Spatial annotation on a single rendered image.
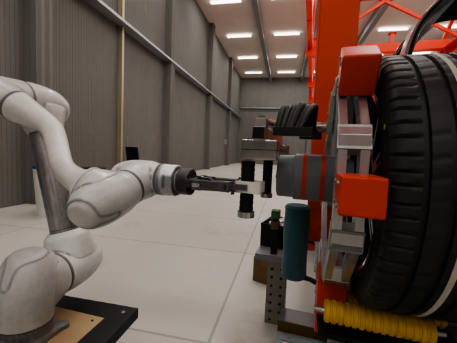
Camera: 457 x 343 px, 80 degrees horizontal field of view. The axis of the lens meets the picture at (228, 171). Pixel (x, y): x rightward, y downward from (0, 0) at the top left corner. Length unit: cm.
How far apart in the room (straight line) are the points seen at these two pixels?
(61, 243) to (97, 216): 51
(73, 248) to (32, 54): 420
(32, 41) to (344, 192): 494
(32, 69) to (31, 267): 424
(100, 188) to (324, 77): 102
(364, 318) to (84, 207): 70
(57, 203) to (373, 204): 102
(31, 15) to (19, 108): 429
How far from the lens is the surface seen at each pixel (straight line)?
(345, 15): 142
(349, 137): 59
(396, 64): 70
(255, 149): 67
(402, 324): 84
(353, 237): 61
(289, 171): 80
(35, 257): 103
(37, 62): 506
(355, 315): 82
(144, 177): 76
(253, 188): 68
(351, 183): 50
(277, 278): 157
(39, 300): 105
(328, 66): 134
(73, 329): 117
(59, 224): 118
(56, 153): 82
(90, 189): 67
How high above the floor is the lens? 92
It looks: 4 degrees down
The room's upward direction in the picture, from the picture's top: 2 degrees clockwise
